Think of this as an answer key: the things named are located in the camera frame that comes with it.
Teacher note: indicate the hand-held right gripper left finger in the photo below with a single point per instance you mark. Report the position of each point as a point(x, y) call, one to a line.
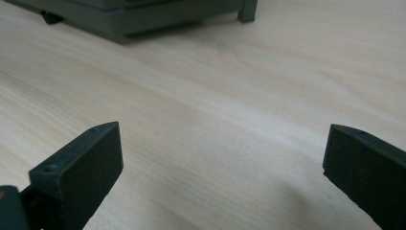
point(79, 172)

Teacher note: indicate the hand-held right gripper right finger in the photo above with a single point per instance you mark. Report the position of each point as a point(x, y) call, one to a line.
point(367, 172)

